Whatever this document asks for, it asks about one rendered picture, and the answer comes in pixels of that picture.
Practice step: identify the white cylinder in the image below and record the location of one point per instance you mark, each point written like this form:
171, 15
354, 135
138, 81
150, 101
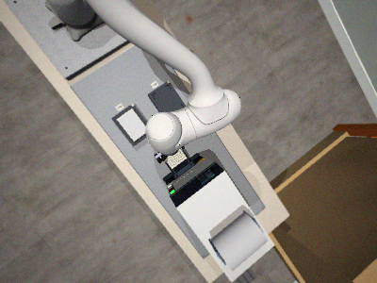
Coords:
239, 240

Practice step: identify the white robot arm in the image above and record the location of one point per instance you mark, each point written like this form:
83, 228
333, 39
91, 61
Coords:
209, 108

